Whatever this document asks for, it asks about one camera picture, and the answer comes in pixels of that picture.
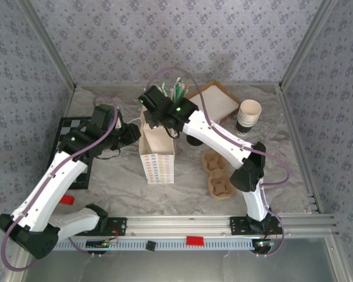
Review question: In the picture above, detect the white paper bag flower print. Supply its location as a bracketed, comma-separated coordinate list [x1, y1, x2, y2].
[128, 106, 177, 184]

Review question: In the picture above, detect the green wrapped straw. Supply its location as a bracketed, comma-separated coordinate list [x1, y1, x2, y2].
[173, 83, 186, 102]

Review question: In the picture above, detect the black and grey chessboard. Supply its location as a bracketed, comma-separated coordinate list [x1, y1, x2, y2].
[48, 117, 99, 190]

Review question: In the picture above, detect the stack of black cup lids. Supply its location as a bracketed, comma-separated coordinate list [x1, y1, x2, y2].
[186, 133, 203, 147]

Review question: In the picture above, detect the white paper napkin pile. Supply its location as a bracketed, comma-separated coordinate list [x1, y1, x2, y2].
[192, 85, 238, 121]

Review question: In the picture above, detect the brown cardboard tray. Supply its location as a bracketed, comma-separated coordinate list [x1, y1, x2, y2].
[184, 80, 241, 126]

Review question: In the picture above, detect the stack of paper cups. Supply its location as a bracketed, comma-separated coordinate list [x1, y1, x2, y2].
[236, 99, 263, 138]

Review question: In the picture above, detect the stack of brown pulp cup carriers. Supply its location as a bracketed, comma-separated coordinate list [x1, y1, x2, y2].
[201, 149, 238, 200]

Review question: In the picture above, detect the circuit board with green light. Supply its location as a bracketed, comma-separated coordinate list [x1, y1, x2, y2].
[86, 239, 118, 250]
[252, 239, 275, 252]

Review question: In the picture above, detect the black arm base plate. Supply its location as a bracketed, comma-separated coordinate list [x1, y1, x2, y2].
[229, 216, 284, 236]
[73, 217, 127, 237]

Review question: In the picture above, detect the aluminium frame post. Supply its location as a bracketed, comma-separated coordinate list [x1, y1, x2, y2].
[278, 0, 340, 89]
[17, 0, 78, 90]

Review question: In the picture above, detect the aluminium frame rail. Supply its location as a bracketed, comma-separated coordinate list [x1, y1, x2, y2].
[20, 214, 340, 237]

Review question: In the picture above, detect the grey slotted cable duct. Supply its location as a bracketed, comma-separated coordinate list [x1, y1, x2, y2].
[52, 239, 256, 252]

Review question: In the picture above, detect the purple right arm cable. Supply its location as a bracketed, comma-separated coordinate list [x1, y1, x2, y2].
[150, 67, 291, 257]

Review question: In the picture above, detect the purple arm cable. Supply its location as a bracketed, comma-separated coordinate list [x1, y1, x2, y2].
[1, 94, 120, 271]
[150, 67, 291, 257]

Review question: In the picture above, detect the aluminium side rail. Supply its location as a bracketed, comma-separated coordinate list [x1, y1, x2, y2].
[277, 85, 324, 214]

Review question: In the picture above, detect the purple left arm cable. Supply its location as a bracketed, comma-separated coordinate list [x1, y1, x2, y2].
[1, 94, 120, 271]

